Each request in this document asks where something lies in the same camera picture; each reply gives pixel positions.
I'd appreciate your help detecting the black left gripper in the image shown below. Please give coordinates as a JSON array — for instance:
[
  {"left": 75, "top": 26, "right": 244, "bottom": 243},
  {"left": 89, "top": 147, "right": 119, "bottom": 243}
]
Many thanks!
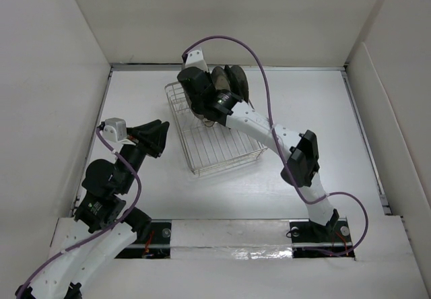
[{"left": 118, "top": 119, "right": 170, "bottom": 193}]

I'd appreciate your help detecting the cream plate checkered dark rim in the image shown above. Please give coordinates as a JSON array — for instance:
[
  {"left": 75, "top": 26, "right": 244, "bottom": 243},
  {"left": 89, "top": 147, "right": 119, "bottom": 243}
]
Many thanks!
[{"left": 211, "top": 66, "right": 232, "bottom": 92}]

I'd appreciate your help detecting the cream plate tree pattern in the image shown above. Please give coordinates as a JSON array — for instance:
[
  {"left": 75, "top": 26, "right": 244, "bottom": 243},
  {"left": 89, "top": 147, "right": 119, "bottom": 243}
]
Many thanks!
[{"left": 202, "top": 119, "right": 215, "bottom": 128}]

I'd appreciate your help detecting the black floral square plate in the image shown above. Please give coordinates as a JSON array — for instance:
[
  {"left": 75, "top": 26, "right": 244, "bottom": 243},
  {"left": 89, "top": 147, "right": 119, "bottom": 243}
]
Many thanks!
[{"left": 224, "top": 65, "right": 240, "bottom": 95}]

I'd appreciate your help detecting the grey reindeer round plate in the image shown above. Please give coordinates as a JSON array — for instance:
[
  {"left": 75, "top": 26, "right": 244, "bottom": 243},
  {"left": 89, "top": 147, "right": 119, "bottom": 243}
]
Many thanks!
[{"left": 232, "top": 65, "right": 249, "bottom": 102}]

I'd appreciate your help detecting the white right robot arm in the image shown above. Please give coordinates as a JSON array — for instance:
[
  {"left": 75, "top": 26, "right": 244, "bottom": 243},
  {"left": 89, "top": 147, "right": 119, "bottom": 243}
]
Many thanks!
[{"left": 177, "top": 65, "right": 339, "bottom": 240}]

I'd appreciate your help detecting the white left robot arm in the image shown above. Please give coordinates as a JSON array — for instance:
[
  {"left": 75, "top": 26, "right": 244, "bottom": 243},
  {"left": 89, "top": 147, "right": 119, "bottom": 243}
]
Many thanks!
[{"left": 15, "top": 118, "right": 170, "bottom": 298}]

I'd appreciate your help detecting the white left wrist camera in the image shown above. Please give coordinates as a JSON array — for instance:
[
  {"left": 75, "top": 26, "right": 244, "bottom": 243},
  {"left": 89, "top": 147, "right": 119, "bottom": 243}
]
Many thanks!
[{"left": 102, "top": 117, "right": 127, "bottom": 144}]

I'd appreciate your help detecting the metal wire dish rack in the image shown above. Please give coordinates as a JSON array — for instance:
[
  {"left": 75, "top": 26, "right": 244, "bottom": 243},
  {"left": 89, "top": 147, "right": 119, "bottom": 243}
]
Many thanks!
[{"left": 164, "top": 82, "right": 267, "bottom": 176}]

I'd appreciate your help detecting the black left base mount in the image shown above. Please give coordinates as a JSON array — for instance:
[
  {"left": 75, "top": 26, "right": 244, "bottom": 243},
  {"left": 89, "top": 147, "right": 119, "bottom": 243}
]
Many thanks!
[{"left": 116, "top": 220, "right": 172, "bottom": 259}]

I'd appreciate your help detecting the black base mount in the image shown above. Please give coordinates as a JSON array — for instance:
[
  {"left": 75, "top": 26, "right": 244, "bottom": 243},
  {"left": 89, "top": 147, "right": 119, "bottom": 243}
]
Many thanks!
[
  {"left": 286, "top": 219, "right": 355, "bottom": 259},
  {"left": 116, "top": 220, "right": 172, "bottom": 259}
]

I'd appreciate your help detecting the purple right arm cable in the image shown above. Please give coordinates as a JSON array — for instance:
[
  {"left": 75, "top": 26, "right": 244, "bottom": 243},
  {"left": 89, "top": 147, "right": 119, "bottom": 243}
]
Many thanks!
[{"left": 181, "top": 36, "right": 369, "bottom": 257}]

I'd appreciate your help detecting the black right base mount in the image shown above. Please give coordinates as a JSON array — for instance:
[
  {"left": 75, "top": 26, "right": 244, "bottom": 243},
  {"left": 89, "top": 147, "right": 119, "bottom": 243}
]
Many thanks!
[{"left": 286, "top": 219, "right": 355, "bottom": 259}]

